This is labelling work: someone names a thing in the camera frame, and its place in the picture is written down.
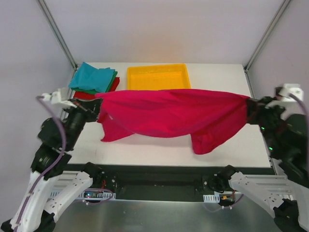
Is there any pink t shirt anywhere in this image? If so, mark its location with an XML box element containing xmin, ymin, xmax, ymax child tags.
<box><xmin>96</xmin><ymin>89</ymin><xmax>248</xmax><ymax>155</ymax></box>

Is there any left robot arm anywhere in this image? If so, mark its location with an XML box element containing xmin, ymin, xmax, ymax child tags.
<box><xmin>0</xmin><ymin>96</ymin><xmax>103</xmax><ymax>232</ymax></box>

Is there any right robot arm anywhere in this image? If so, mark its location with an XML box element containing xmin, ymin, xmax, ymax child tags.
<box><xmin>208</xmin><ymin>94</ymin><xmax>309</xmax><ymax>232</ymax></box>

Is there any folded red t shirt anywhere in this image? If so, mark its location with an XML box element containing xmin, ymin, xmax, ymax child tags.
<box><xmin>73</xmin><ymin>77</ymin><xmax>120</xmax><ymax>100</ymax></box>

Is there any folded green t shirt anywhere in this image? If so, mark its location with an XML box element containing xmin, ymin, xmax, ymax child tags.
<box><xmin>71</xmin><ymin>71</ymin><xmax>118</xmax><ymax>95</ymax></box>

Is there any folded teal t shirt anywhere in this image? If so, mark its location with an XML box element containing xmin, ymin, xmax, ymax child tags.
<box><xmin>69</xmin><ymin>62</ymin><xmax>116</xmax><ymax>93</ymax></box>

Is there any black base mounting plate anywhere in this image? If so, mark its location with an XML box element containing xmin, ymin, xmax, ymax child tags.
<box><xmin>45</xmin><ymin>162</ymin><xmax>277</xmax><ymax>203</ymax></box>

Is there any yellow plastic tray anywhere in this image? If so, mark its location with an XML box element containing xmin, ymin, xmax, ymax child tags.
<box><xmin>127</xmin><ymin>64</ymin><xmax>191</xmax><ymax>90</ymax></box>

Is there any aluminium left side rail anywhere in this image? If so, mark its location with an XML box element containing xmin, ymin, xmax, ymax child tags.
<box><xmin>43</xmin><ymin>70</ymin><xmax>79</xmax><ymax>170</ymax></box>

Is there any aluminium rail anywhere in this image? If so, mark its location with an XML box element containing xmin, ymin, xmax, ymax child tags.
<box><xmin>244</xmin><ymin>69</ymin><xmax>277</xmax><ymax>174</ymax></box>
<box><xmin>43</xmin><ymin>70</ymin><xmax>79</xmax><ymax>170</ymax></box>
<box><xmin>30</xmin><ymin>170</ymin><xmax>293</xmax><ymax>194</ymax></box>

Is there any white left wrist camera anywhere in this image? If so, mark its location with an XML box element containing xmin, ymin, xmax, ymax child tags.
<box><xmin>40</xmin><ymin>87</ymin><xmax>77</xmax><ymax>109</ymax></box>

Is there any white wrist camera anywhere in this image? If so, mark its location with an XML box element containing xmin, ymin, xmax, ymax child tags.
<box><xmin>275</xmin><ymin>83</ymin><xmax>304</xmax><ymax>102</ymax></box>
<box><xmin>40</xmin><ymin>87</ymin><xmax>77</xmax><ymax>109</ymax></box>

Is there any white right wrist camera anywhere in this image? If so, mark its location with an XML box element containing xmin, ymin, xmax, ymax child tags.
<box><xmin>275</xmin><ymin>83</ymin><xmax>304</xmax><ymax>102</ymax></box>

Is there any aluminium right side rail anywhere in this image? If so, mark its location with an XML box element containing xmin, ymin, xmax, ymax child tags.
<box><xmin>244</xmin><ymin>69</ymin><xmax>277</xmax><ymax>174</ymax></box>

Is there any white slotted cable duct left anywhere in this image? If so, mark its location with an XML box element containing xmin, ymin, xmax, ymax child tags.
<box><xmin>48</xmin><ymin>190</ymin><xmax>116</xmax><ymax>201</ymax></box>

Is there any white slotted cable duct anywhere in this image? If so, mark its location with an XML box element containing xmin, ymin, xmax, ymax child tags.
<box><xmin>203</xmin><ymin>194</ymin><xmax>220</xmax><ymax>203</ymax></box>
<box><xmin>48</xmin><ymin>190</ymin><xmax>116</xmax><ymax>201</ymax></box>

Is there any white slotted cable duct right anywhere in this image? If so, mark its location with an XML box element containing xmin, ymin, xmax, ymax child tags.
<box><xmin>203</xmin><ymin>194</ymin><xmax>220</xmax><ymax>203</ymax></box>

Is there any aluminium front rail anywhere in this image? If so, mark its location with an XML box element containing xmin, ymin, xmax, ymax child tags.
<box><xmin>30</xmin><ymin>170</ymin><xmax>293</xmax><ymax>194</ymax></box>

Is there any aluminium corner post left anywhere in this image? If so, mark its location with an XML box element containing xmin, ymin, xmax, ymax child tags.
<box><xmin>36</xmin><ymin>0</ymin><xmax>78</xmax><ymax>71</ymax></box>

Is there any aluminium corner post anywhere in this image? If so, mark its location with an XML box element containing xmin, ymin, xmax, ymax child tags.
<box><xmin>244</xmin><ymin>0</ymin><xmax>293</xmax><ymax>73</ymax></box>
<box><xmin>36</xmin><ymin>0</ymin><xmax>78</xmax><ymax>71</ymax></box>

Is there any aluminium corner post right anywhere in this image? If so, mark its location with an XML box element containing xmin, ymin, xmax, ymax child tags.
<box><xmin>244</xmin><ymin>0</ymin><xmax>293</xmax><ymax>73</ymax></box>

